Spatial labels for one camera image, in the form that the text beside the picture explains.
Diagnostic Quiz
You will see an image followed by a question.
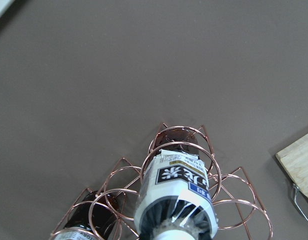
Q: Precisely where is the tea bottle white cap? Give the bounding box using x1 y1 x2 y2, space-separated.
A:
134 126 218 240
50 189 120 240

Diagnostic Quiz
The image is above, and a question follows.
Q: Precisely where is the copper wire bottle basket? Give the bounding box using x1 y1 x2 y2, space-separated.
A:
50 123 274 240

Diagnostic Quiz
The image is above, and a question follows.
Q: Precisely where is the bamboo cutting board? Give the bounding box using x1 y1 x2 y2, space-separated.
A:
275 129 308 223

